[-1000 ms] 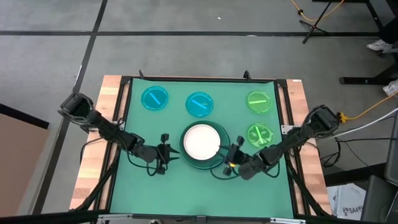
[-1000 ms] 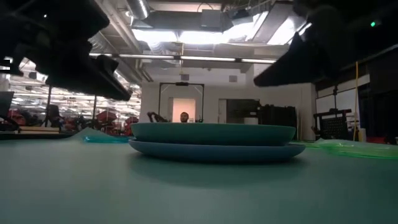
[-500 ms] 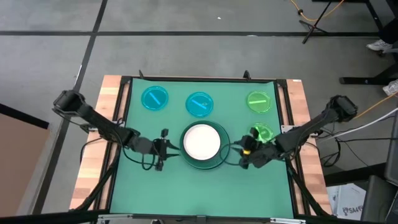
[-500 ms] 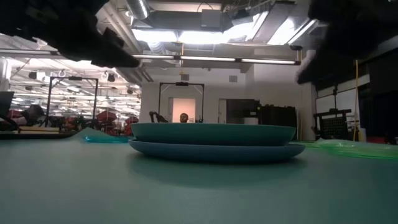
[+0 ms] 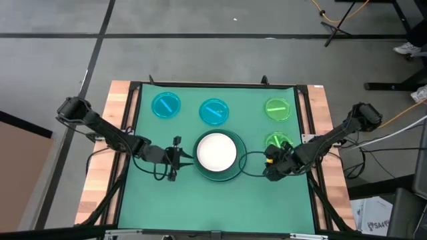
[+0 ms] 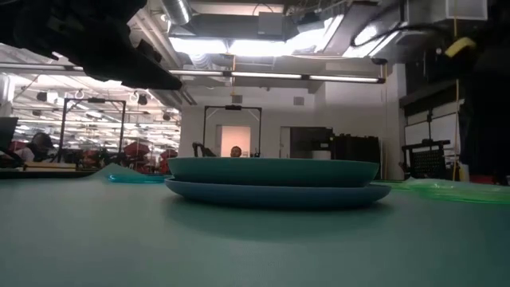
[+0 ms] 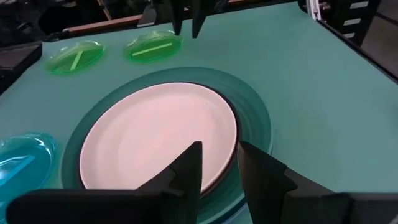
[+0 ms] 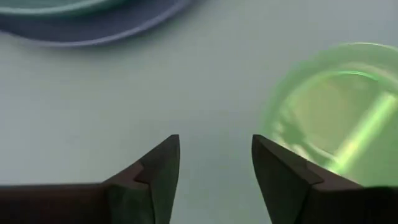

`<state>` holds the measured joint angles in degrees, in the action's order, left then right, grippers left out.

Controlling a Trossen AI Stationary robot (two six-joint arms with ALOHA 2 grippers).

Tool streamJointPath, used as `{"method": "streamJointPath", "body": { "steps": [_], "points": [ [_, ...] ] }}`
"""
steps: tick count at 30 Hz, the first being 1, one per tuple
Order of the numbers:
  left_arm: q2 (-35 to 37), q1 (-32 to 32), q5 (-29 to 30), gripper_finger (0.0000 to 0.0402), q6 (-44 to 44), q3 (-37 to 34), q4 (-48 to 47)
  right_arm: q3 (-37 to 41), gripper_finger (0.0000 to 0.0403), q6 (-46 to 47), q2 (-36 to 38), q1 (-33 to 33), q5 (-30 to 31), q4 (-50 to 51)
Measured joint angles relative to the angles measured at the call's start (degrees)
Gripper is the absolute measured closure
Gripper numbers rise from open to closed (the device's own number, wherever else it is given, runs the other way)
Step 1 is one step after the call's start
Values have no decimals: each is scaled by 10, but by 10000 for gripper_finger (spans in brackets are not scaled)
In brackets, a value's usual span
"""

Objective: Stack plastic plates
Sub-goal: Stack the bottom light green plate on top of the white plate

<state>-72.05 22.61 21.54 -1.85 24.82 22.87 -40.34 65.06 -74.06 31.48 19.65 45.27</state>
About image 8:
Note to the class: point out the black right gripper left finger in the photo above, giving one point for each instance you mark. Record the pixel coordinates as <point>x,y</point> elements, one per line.
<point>149,186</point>

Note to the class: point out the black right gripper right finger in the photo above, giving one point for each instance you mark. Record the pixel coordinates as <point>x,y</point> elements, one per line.
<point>286,186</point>

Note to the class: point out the translucent green plastic plate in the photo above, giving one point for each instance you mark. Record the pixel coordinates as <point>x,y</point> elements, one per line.
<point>335,115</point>

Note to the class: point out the large blue plastic plate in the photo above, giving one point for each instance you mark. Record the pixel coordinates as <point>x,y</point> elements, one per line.
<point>93,29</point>

